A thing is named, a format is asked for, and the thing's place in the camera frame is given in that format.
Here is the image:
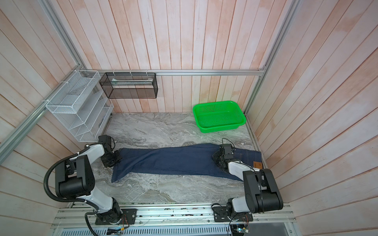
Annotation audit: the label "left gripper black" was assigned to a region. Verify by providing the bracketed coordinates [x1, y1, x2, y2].
[101, 150, 123, 168]

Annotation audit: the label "dark blue denim trousers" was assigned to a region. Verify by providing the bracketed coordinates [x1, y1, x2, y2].
[111, 143, 263, 183]

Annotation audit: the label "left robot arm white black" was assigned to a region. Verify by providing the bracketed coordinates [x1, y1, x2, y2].
[49, 135, 122, 224]

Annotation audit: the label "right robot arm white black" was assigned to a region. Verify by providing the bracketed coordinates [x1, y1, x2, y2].
[212, 144, 284, 221]

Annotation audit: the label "green plastic basket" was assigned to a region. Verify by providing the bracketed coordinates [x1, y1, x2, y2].
[193, 101, 247, 133]

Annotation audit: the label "white mesh tiered shelf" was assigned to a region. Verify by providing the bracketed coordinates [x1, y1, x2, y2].
[46, 70, 114, 143]

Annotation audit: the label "green circuit board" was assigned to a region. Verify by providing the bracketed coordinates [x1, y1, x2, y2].
[230, 225, 249, 236]

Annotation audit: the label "black corrugated cable conduit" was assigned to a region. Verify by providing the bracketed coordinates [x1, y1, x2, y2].
[43, 146, 101, 236]

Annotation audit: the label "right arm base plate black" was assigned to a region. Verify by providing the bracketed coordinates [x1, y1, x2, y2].
[211, 204, 253, 223]

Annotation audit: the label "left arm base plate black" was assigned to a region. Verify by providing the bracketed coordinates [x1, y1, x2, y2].
[95, 208, 137, 225]

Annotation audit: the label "black mesh wall basket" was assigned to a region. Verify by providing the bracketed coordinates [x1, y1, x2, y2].
[99, 72, 158, 99]

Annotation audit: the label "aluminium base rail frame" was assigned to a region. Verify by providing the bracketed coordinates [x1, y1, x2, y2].
[49, 203, 300, 236]

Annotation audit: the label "left aluminium wall rail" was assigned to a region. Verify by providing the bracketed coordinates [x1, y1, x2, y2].
[1, 65, 84, 164]

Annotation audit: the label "horizontal aluminium wall rail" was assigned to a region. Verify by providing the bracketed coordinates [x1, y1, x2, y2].
[87, 69, 265, 76]

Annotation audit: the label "left aluminium corner post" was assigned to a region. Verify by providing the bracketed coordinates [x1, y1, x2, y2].
[38, 0, 86, 69]

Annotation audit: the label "aluminium corner post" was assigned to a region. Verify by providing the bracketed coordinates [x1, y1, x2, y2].
[242, 1, 302, 114]
[38, 0, 86, 69]

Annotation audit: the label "right aluminium corner post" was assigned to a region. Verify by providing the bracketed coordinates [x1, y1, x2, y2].
[242, 1, 302, 114]

